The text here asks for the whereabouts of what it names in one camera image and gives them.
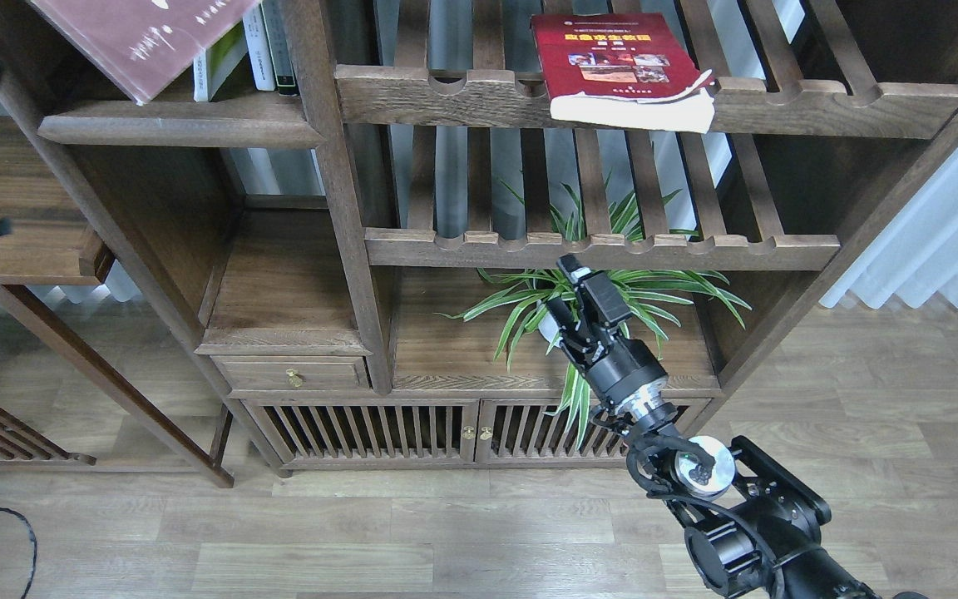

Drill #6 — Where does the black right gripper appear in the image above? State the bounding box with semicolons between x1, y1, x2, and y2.
545;254;669;417

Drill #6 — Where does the red book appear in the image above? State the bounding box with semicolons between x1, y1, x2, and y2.
530;12;715;134

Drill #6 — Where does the yellow green book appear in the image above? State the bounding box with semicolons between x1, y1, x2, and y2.
193;22;248;102

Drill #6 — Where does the dark brown book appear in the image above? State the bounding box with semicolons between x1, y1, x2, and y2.
32;1;258;105

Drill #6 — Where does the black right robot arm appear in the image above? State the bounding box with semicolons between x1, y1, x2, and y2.
541;255;874;598

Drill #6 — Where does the white plant pot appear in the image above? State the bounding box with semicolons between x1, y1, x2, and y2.
537;307;564;355

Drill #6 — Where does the dark wooden bookshelf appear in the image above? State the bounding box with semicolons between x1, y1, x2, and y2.
0;1;958;474

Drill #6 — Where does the white curtain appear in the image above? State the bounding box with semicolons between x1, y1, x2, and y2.
820;148;958;309

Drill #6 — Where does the white upright book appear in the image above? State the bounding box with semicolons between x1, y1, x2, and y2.
242;2;277;92

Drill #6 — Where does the grey black upright book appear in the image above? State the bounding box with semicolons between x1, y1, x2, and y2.
261;0;299;97

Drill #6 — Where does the wooden side table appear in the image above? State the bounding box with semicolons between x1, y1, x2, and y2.
0;116;235;487

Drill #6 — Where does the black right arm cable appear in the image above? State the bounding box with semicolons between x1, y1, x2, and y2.
625;433;788;599

